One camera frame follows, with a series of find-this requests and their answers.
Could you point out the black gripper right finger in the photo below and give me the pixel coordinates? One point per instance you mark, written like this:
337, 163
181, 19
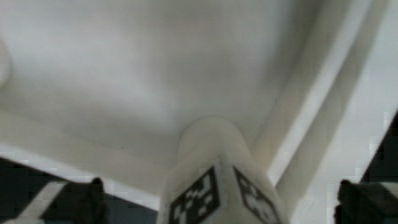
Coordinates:
368, 203

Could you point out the white table leg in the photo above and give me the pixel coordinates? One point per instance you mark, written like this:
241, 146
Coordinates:
217, 190

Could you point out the white square table top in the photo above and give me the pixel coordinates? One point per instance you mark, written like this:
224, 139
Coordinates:
151, 84

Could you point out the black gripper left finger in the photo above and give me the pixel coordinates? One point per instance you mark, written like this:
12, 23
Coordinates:
67, 204

